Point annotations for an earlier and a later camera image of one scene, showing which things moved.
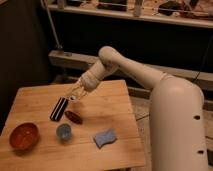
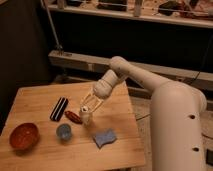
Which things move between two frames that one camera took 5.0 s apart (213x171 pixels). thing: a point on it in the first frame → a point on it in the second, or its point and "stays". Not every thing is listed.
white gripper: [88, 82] → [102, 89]
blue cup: [63, 131] stays
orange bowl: [24, 135] stays
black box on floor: [210, 157] stays
